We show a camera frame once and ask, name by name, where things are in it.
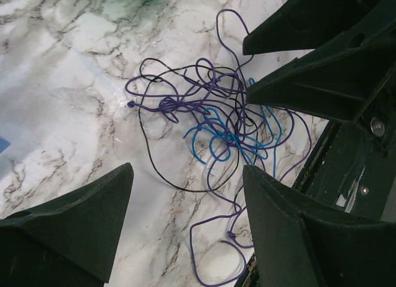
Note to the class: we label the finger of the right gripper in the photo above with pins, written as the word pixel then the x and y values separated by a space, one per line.
pixel 337 81
pixel 303 24

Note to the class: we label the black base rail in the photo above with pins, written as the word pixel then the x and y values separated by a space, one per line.
pixel 352 167

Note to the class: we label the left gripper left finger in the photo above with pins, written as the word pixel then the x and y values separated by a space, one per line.
pixel 68 241

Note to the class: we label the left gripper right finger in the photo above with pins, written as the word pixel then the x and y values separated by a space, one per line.
pixel 299 241

